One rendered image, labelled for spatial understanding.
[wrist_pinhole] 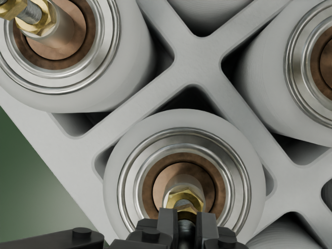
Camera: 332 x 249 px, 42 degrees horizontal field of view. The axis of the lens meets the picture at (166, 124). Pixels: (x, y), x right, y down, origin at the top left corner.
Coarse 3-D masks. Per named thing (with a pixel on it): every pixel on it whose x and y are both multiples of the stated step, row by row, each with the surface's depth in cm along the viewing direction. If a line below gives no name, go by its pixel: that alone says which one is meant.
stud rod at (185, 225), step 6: (180, 204) 20; (192, 204) 20; (180, 222) 16; (186, 222) 16; (192, 222) 17; (180, 228) 16; (186, 228) 16; (192, 228) 16; (180, 234) 15; (186, 234) 15; (192, 234) 15; (180, 240) 15; (186, 240) 15; (192, 240) 15; (180, 246) 16; (186, 246) 15; (192, 246) 15
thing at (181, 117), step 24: (144, 120) 25; (168, 120) 25; (192, 120) 25; (216, 120) 25; (120, 144) 25; (240, 144) 25; (120, 168) 25; (264, 192) 25; (120, 216) 25; (240, 240) 25
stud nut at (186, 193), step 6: (174, 192) 21; (180, 192) 21; (186, 192) 21; (192, 192) 21; (168, 198) 21; (174, 198) 21; (180, 198) 21; (186, 198) 21; (192, 198) 21; (198, 198) 21; (168, 204) 21; (174, 204) 21; (198, 204) 21; (198, 210) 21
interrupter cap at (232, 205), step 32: (192, 128) 24; (128, 160) 24; (160, 160) 24; (192, 160) 24; (224, 160) 24; (128, 192) 24; (160, 192) 25; (224, 192) 24; (128, 224) 24; (224, 224) 24
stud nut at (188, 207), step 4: (188, 204) 17; (172, 208) 17; (176, 208) 17; (180, 208) 17; (184, 208) 17; (188, 208) 17; (192, 208) 17; (180, 212) 17; (184, 212) 17; (188, 212) 17; (192, 212) 17; (196, 212) 17; (180, 216) 17; (184, 216) 17; (188, 216) 17; (192, 216) 17; (196, 216) 17; (192, 220) 17
